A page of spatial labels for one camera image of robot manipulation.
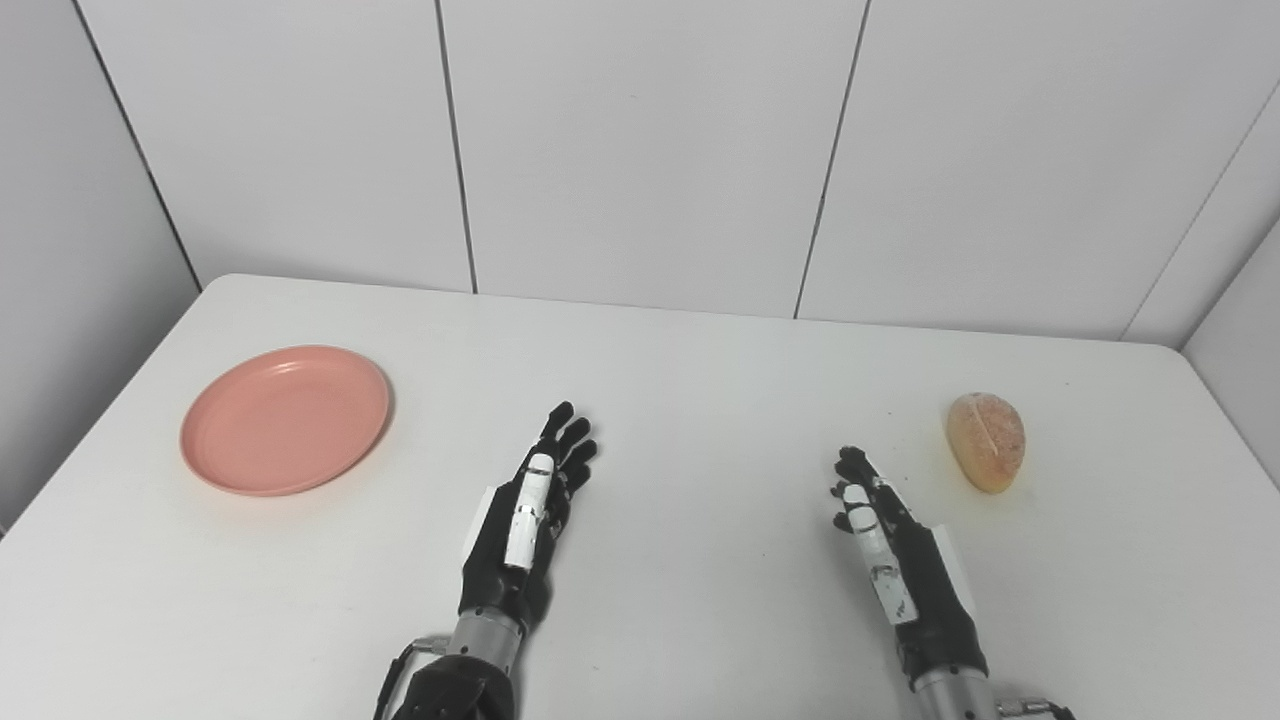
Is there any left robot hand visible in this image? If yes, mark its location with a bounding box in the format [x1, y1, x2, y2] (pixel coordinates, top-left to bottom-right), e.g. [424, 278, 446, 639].
[458, 402, 599, 634]

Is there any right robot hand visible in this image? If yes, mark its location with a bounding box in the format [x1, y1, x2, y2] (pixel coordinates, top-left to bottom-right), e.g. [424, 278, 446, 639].
[831, 446, 989, 681]

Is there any bread roll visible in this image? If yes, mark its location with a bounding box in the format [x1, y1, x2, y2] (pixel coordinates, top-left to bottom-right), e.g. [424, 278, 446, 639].
[946, 392, 1027, 494]

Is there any pink plate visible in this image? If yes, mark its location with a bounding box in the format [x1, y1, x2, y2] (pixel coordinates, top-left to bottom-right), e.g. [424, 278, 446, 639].
[180, 345, 392, 497]

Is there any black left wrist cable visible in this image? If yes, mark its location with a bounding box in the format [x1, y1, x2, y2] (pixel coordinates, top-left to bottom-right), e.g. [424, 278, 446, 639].
[372, 634, 449, 720]

